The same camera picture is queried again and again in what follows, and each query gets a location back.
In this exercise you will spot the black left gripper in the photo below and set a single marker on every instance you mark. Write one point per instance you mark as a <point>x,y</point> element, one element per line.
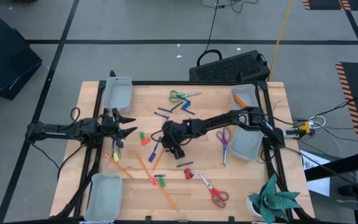
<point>108,126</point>

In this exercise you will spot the yellow eraser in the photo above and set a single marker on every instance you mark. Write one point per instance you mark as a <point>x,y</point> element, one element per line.
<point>116,157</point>

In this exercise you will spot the dark blue crayon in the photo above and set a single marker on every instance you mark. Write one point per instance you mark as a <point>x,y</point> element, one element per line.
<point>157,145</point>
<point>185,164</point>
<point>166,119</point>
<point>165,110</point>
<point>159,175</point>
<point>161,115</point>
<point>113,149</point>
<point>176,106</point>
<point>188,111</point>

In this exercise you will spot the green eraser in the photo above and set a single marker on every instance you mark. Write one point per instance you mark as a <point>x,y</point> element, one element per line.
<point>141,136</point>
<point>162,182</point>

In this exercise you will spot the white paper sheet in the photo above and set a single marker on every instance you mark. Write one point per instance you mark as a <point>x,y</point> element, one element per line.
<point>314,161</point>

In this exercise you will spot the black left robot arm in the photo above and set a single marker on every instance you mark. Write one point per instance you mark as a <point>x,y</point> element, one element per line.
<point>57,130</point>

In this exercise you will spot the light blue eraser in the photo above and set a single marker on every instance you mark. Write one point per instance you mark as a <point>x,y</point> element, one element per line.
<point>186,105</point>

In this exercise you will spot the white round pot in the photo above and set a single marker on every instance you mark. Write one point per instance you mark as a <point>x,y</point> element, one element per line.
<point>250,208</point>

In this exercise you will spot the yellow connector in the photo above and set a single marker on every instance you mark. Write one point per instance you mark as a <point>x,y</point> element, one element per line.
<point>304,127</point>

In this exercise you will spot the black hazard striped floor mat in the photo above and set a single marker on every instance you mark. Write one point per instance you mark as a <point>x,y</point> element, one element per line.
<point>353,74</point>
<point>322,3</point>

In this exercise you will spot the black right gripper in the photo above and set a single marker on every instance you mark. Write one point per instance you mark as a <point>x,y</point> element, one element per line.
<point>172,133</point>

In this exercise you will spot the black beam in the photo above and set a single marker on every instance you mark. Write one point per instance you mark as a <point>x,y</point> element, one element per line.
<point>337,166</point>

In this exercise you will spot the grey plastic bin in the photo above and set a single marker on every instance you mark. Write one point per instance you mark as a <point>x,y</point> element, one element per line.
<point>104,199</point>
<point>249,92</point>
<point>244,146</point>
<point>118,96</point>

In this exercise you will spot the red eraser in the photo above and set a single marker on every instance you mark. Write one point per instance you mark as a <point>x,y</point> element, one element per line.
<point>187,173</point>

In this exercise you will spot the black mesh case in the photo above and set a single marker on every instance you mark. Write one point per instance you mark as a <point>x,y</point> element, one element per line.
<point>228,67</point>

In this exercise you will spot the black flat floor case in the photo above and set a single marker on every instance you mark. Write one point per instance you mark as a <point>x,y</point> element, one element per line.
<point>5,56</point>

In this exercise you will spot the green paper plant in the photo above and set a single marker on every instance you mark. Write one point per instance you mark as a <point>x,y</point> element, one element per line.
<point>273,200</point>

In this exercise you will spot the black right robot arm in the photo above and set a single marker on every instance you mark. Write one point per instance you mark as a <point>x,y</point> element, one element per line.
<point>222,119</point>

